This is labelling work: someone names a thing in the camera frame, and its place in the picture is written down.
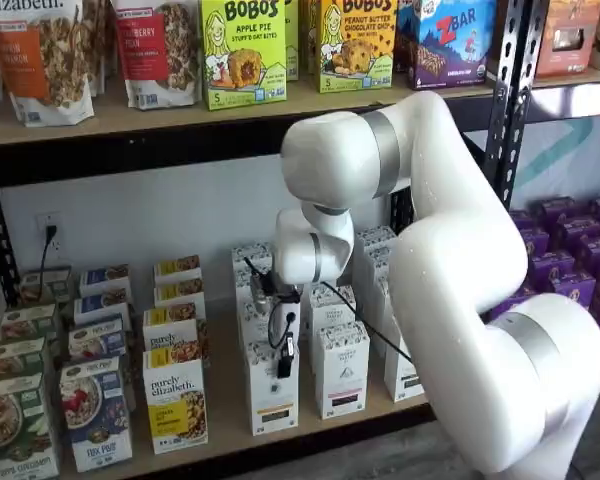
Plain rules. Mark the white wall outlet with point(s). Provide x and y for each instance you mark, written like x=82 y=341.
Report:
x=42 y=250

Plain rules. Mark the white box herb print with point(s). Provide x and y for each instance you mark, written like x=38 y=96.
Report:
x=375 y=237
x=386 y=300
x=377 y=262
x=397 y=385

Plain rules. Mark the green Bobo's apple pie box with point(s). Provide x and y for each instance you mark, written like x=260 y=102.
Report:
x=245 y=50
x=292 y=40

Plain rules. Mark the white box pink strip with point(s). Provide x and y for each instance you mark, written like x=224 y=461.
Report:
x=330 y=310
x=342 y=370

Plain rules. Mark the wooden shelf board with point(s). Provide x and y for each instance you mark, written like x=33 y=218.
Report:
x=225 y=400
x=570 y=80
x=130 y=120

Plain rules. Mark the black metal shelving rack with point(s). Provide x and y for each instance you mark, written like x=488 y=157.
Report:
x=570 y=102
x=180 y=155

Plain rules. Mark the orange label granola bag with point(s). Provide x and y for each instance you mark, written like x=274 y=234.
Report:
x=40 y=60

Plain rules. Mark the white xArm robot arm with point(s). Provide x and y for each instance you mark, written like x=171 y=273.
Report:
x=455 y=250

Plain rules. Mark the red label granola bag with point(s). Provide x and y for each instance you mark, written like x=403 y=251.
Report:
x=157 y=50

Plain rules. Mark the white granola bag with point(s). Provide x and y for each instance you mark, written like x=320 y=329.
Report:
x=97 y=40

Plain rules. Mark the yellow Bobo's peanut butter box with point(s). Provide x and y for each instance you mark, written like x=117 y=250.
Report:
x=357 y=45

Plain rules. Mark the green oatmeal box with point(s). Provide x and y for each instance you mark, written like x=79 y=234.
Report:
x=45 y=285
x=17 y=430
x=27 y=322
x=12 y=357

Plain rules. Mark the orange snack box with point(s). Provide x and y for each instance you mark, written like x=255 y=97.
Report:
x=567 y=40

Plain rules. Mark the blue ZBar box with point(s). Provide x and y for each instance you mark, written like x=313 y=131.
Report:
x=450 y=45

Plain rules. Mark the white backdrop sheet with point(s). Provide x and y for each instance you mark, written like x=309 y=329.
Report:
x=570 y=155

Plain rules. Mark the yellow Purely Elizabeth box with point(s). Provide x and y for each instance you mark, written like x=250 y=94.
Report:
x=177 y=270
x=180 y=297
x=172 y=327
x=175 y=400

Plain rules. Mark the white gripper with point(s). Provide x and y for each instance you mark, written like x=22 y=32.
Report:
x=284 y=320

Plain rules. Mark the blue oatmeal box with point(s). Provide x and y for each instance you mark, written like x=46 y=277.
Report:
x=105 y=280
x=97 y=420
x=100 y=340
x=102 y=310

